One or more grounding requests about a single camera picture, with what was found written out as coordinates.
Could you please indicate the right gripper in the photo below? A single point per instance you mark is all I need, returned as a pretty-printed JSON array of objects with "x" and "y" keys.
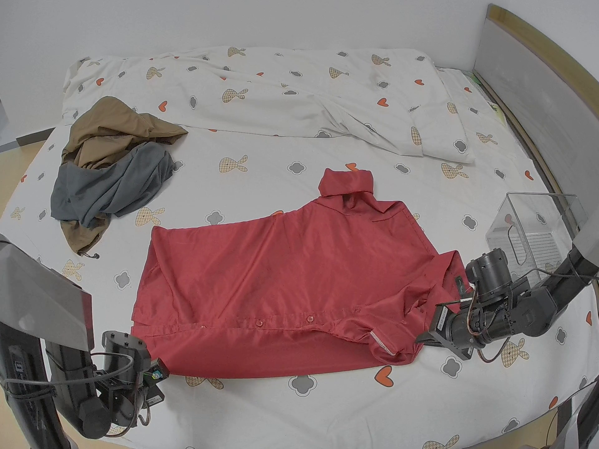
[{"x": 463, "y": 328}]

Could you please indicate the red shirt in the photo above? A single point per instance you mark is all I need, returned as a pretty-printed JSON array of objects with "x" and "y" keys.
[{"x": 280, "y": 288}]

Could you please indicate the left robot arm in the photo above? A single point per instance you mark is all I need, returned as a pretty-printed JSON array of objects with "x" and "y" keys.
[{"x": 42, "y": 288}]

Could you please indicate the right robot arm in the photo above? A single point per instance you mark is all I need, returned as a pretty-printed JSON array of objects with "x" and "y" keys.
[{"x": 533, "y": 311}]

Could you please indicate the clear plastic box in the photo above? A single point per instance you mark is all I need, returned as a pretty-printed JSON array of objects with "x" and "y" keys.
[{"x": 529, "y": 222}]

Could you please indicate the bed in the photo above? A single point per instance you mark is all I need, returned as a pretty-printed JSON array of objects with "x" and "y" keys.
[{"x": 327, "y": 414}]

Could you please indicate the white printed quilt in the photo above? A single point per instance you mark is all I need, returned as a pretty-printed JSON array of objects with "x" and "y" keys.
[{"x": 280, "y": 91}]

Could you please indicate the grey garment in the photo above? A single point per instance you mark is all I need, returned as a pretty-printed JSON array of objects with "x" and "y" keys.
[{"x": 121, "y": 180}]

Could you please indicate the brown garment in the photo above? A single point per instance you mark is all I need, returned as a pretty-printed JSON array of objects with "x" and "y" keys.
[{"x": 117, "y": 119}]

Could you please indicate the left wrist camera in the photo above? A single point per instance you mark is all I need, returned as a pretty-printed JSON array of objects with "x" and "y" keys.
[{"x": 157, "y": 373}]

